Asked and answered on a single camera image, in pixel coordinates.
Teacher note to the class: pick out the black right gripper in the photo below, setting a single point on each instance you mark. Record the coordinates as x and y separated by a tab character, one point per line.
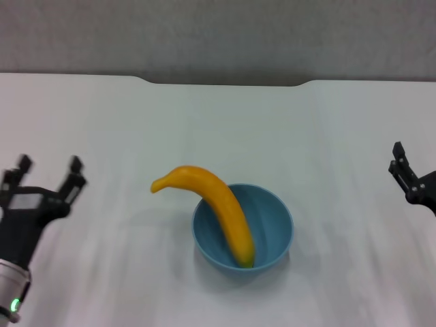
424	194

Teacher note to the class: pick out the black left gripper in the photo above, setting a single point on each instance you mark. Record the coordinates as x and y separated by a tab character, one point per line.
24	221

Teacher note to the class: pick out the blue bowl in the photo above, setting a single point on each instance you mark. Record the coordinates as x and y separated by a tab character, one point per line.
269	221

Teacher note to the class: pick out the yellow banana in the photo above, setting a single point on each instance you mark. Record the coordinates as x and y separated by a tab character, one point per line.
221	201

